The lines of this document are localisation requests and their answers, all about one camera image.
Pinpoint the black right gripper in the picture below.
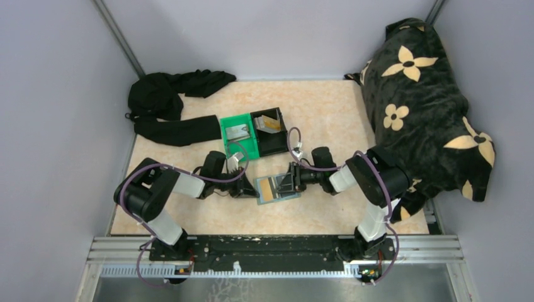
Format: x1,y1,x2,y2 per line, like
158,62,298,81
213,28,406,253
275,162,324,194

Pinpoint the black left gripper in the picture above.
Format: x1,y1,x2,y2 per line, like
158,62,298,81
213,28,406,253
213,167,260,198

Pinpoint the sage green card holder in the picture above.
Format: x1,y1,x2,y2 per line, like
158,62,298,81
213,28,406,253
253,174,301,206

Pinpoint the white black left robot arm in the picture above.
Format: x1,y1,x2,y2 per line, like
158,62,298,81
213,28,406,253
113,151,259,260

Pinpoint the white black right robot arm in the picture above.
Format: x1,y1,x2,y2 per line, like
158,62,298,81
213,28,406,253
275,146,411,260

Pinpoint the card stack in green bin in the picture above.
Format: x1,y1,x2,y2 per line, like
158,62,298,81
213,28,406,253
225,124,251,142

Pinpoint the gold credit card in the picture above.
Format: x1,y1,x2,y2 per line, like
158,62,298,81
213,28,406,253
263,116,280,131

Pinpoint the green plastic bin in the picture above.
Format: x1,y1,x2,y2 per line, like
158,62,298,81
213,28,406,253
220,114,260,160

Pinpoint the black plastic bin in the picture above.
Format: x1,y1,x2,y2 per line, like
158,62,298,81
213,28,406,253
250,107,288,157

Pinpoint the black cloth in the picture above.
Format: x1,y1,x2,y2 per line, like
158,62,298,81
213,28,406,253
125,69,237,147

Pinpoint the black floral blanket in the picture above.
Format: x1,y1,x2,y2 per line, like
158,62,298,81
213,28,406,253
345,18,495,223

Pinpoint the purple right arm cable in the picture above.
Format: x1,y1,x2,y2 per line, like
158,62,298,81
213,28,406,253
288,126,401,286

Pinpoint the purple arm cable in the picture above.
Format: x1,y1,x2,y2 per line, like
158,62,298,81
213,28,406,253
288,126,401,286
118,140,251,289

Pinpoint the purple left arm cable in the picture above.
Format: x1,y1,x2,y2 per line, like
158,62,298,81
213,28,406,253
118,140,251,289

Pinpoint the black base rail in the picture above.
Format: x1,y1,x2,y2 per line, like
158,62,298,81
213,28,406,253
149,235,395,273

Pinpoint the aluminium frame rail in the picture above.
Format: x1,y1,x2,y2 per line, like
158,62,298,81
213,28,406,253
87,235,464,279

